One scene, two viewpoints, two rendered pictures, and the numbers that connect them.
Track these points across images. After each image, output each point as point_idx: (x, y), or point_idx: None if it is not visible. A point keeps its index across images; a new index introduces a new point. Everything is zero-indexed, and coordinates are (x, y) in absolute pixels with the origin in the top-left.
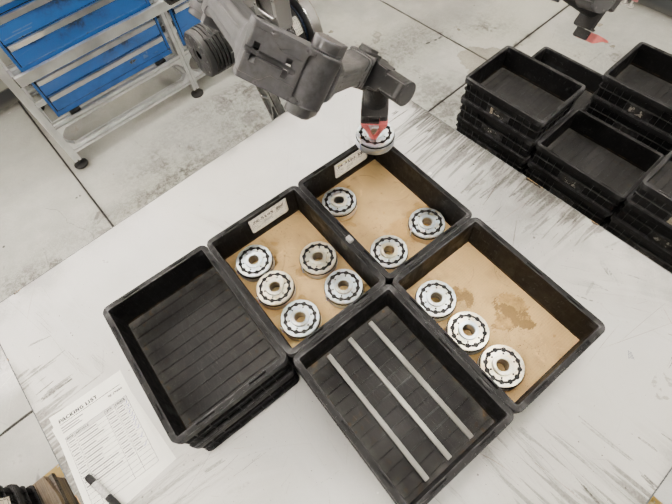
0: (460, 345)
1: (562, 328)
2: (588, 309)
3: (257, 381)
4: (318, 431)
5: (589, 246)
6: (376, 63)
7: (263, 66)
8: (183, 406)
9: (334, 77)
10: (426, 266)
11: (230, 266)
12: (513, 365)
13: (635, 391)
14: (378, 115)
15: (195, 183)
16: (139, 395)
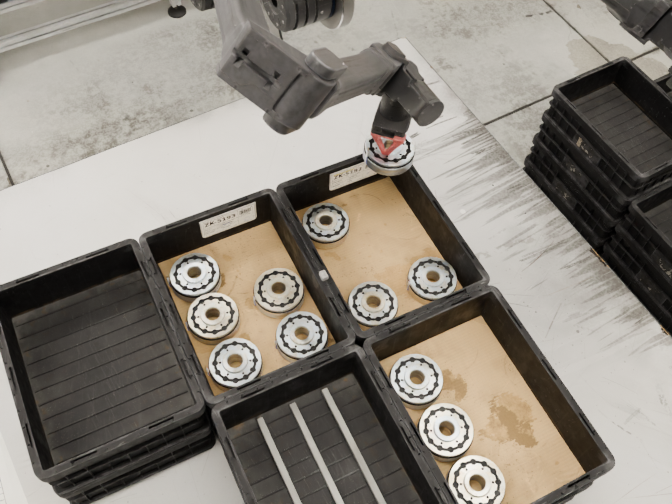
0: (430, 445)
1: (570, 456)
2: (622, 443)
3: (160, 427)
4: None
5: (648, 361)
6: (401, 68)
7: (248, 73)
8: (57, 439)
9: (323, 99)
10: (414, 334)
11: (162, 274)
12: (490, 486)
13: None
14: (394, 128)
15: (143, 150)
16: (1, 415)
